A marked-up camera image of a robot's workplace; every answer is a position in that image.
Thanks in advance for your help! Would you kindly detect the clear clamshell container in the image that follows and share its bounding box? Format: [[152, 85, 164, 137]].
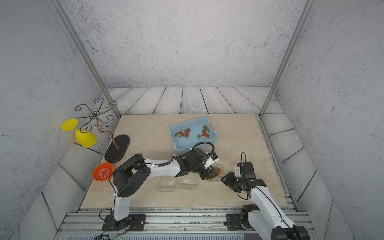
[[158, 177, 177, 192], [208, 164, 224, 182], [178, 176, 198, 191]]

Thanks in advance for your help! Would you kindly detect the light blue perforated basket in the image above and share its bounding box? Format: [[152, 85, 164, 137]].
[[169, 117, 219, 155]]

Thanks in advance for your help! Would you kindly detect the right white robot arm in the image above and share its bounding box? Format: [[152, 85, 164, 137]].
[[221, 162, 310, 240]]

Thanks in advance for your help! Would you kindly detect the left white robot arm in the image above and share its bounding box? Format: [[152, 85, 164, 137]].
[[102, 148, 220, 232]]

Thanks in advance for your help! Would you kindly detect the strawberry cluster left in basket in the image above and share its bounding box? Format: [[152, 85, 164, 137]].
[[174, 129, 191, 138]]

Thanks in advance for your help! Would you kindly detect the strawberry cluster in basket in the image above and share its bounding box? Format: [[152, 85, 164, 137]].
[[197, 125, 210, 140], [174, 129, 191, 138]]

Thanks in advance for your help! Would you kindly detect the strawberry cluster right in basket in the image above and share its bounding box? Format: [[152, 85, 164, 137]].
[[197, 125, 210, 140]]

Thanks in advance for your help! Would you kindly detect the orange plastic bowl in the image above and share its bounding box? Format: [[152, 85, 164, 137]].
[[92, 162, 114, 182]]

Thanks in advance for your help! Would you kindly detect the yellow plastic goblet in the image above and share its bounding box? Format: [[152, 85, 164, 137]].
[[61, 119, 97, 148]]

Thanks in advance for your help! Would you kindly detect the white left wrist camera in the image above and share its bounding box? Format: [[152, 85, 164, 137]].
[[204, 152, 220, 169]]

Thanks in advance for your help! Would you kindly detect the dark wire jewellery stand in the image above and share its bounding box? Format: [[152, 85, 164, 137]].
[[75, 98, 131, 164]]

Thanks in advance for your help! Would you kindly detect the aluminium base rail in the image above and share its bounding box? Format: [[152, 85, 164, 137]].
[[55, 208, 241, 240]]

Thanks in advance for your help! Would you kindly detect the aluminium frame post right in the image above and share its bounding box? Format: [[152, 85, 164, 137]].
[[259, 0, 316, 119]]

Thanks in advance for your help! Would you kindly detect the aluminium frame post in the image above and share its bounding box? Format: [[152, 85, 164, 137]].
[[259, 0, 316, 119], [49, 0, 114, 104]]

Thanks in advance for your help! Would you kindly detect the aluminium frame post left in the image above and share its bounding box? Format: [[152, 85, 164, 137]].
[[49, 0, 114, 104]]

